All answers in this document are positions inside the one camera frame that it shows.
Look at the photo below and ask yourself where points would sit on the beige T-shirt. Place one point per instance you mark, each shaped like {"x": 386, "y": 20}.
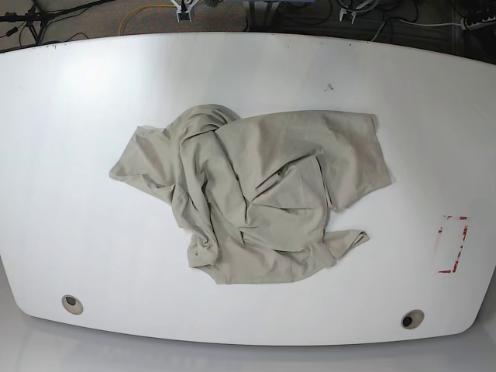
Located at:
{"x": 256, "y": 193}

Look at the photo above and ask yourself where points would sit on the white power strip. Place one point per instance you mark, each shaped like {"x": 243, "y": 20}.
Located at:
{"x": 477, "y": 22}

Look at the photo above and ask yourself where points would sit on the left table cable grommet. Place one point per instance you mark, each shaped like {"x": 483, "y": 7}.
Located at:
{"x": 72, "y": 305}

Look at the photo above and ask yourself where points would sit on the black tripod stand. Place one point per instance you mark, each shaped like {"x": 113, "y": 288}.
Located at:
{"x": 36, "y": 19}

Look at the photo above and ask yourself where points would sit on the table cable grommet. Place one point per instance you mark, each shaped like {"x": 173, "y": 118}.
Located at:
{"x": 72, "y": 305}
{"x": 412, "y": 319}

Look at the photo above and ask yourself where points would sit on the right table cable grommet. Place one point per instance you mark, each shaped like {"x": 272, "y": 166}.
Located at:
{"x": 412, "y": 319}

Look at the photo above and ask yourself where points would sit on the right-side wrist camera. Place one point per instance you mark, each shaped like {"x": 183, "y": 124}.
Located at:
{"x": 184, "y": 9}

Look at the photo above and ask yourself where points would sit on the red tape rectangle marking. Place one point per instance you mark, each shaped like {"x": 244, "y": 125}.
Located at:
{"x": 450, "y": 240}

